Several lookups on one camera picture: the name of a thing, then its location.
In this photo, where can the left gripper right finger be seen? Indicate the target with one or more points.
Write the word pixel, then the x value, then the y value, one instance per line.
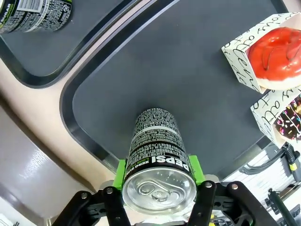
pixel 218 207

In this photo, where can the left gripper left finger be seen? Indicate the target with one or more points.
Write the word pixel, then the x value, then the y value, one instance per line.
pixel 94 207

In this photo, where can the black Pepsi zero can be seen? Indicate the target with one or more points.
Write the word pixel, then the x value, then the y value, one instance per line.
pixel 30 16
pixel 157 146

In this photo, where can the white printed paper donut box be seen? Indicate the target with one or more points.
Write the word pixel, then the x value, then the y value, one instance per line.
pixel 265 117
pixel 237 56

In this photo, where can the chocolate sprinkle donut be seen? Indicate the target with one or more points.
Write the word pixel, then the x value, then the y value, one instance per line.
pixel 289 122

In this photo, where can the red glazed donut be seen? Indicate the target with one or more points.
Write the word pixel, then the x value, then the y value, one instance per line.
pixel 275 56

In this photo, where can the brown plastic tray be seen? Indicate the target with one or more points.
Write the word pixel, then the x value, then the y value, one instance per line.
pixel 35 176

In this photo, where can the black plastic tray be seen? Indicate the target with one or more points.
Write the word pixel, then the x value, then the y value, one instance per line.
pixel 70 35
pixel 176 70

